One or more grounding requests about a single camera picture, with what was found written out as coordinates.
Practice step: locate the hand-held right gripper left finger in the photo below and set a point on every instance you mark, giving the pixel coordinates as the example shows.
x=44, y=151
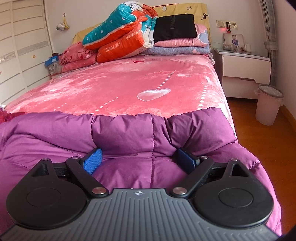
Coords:
x=93, y=160

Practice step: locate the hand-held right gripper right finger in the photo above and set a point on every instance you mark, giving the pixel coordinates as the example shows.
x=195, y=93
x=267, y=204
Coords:
x=186, y=160

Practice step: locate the purple down jacket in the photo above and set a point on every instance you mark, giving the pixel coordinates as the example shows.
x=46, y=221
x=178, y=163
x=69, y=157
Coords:
x=127, y=129

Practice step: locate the bed with pink cover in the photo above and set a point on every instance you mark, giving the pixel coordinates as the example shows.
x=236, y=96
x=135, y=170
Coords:
x=115, y=83

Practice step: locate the pink waste bin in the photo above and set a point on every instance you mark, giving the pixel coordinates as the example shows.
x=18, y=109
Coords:
x=268, y=109

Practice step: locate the red down jacket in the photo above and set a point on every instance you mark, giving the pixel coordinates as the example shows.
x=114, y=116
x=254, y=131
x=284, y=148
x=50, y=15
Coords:
x=7, y=117

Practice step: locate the pink heart print folded blanket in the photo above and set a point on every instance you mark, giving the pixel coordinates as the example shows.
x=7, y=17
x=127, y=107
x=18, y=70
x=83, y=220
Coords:
x=74, y=55

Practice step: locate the white nightstand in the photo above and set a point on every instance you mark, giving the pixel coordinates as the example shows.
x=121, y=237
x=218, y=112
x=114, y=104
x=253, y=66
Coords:
x=245, y=64

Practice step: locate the pink and lavender folded blankets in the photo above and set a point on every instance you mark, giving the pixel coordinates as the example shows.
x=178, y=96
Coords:
x=180, y=41

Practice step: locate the white mug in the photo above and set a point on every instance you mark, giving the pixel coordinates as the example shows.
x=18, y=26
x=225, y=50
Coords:
x=247, y=47

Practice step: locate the black cloth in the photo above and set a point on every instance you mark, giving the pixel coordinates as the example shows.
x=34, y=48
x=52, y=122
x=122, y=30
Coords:
x=175, y=27

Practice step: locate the white wardrobe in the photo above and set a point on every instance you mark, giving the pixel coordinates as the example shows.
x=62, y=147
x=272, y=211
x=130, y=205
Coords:
x=23, y=46

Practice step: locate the teal and orange folded quilt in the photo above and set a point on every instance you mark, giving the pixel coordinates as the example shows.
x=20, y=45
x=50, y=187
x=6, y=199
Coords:
x=111, y=25

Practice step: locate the hanging ornament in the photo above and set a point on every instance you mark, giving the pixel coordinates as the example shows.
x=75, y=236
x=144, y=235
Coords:
x=61, y=26

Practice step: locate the plugged charger with red light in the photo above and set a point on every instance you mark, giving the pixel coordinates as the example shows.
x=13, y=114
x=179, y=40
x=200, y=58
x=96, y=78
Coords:
x=228, y=26

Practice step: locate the grey checked curtain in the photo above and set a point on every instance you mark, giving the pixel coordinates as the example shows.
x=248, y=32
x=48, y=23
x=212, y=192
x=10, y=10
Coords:
x=269, y=23

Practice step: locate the photo frame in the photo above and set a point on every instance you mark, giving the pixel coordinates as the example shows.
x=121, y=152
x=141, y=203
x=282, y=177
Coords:
x=233, y=40

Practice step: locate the white wall socket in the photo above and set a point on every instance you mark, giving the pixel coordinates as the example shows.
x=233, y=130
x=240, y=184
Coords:
x=234, y=25
x=220, y=23

